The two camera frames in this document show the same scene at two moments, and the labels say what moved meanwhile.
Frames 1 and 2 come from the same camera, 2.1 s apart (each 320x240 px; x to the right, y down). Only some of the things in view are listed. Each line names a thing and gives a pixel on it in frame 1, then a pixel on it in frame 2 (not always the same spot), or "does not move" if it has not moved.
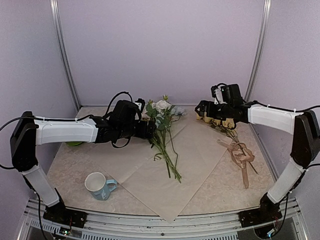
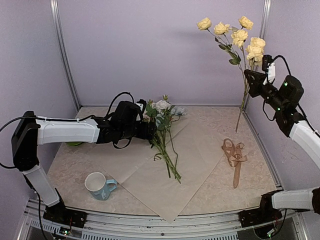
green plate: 74,143 does not move
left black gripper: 142,133 does not move
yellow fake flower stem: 226,125 -> 246,53
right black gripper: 203,104 -> 254,84
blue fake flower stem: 177,111 does not move
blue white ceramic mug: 96,183 does not move
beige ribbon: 240,155 -> 235,157
